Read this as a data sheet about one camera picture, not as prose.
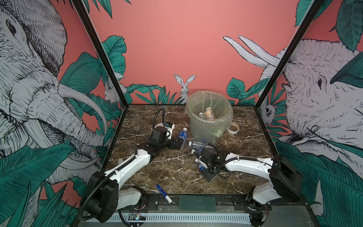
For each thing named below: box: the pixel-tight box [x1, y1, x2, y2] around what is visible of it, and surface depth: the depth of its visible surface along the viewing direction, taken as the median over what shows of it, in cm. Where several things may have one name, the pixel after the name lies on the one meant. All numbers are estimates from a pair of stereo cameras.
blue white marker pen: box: [155, 184, 173, 205], surface depth 77 cm
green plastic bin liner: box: [184, 90, 234, 142], surface depth 92 cm
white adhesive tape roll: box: [226, 122, 240, 134], surface depth 106 cm
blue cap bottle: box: [178, 127, 189, 142], surface depth 97 cm
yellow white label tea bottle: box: [205, 106, 213, 121], surface depth 92 cm
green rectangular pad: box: [178, 194, 217, 212], surface depth 74 cm
